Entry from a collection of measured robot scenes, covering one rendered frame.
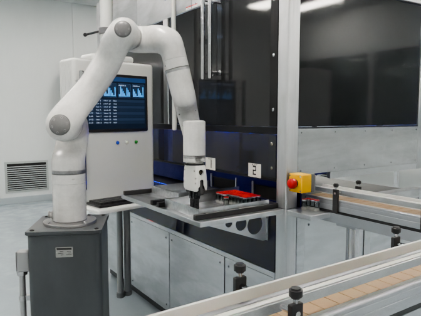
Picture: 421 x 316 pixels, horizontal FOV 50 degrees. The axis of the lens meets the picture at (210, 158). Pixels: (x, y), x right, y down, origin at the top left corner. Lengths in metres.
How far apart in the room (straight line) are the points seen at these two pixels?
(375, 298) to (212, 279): 1.54
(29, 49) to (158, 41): 5.51
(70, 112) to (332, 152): 1.09
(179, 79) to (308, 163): 0.65
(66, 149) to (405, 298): 1.23
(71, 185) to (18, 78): 5.40
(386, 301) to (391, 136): 1.51
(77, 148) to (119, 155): 0.81
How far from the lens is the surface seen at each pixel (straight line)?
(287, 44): 1.82
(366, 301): 0.86
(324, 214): 1.79
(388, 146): 2.32
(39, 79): 7.07
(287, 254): 1.88
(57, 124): 1.61
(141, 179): 2.60
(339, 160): 2.04
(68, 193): 1.68
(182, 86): 1.63
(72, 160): 1.67
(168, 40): 1.64
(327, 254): 2.07
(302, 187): 1.74
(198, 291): 2.48
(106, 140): 2.46
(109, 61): 1.64
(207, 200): 1.97
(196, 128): 1.63
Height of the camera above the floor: 1.25
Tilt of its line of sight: 5 degrees down
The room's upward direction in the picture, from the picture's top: straight up
